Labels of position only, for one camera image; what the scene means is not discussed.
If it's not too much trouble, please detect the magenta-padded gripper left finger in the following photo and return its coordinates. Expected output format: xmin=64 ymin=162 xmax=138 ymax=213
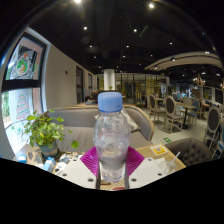
xmin=54 ymin=146 xmax=102 ymax=190

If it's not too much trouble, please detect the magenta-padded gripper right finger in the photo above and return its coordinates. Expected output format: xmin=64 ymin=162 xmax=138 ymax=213
xmin=124 ymin=146 xmax=168 ymax=190

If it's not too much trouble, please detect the clear blue-capped water bottle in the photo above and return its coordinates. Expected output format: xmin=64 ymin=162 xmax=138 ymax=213
xmin=93 ymin=91 xmax=132 ymax=184

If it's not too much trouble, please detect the yellow square table sticker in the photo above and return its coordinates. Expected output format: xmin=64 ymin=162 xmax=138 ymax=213
xmin=149 ymin=143 xmax=168 ymax=157

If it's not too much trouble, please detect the grey curved sofa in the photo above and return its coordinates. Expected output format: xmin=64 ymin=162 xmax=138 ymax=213
xmin=46 ymin=104 xmax=156 ymax=154

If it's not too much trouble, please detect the green potted plant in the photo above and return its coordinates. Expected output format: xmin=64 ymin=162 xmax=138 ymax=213
xmin=21 ymin=109 xmax=80 ymax=158

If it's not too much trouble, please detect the dark grey tufted armchair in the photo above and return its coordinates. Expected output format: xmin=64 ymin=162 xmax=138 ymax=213
xmin=164 ymin=137 xmax=214 ymax=167

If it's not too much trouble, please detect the brown kraft paper card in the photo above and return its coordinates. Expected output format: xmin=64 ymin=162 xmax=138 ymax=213
xmin=26 ymin=150 xmax=44 ymax=166

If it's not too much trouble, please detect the group of dining chairs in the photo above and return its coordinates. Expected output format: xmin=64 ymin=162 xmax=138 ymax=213
xmin=144 ymin=93 xmax=224 ymax=158

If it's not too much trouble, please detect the person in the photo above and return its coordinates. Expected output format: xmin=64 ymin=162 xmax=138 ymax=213
xmin=84 ymin=88 xmax=101 ymax=106

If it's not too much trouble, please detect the framed food poster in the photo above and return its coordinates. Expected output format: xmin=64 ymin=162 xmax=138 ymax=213
xmin=4 ymin=31 xmax=48 ymax=83

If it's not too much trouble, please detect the group of ceiling lights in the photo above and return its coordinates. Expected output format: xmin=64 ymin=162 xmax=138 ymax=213
xmin=73 ymin=0 xmax=221 ymax=71

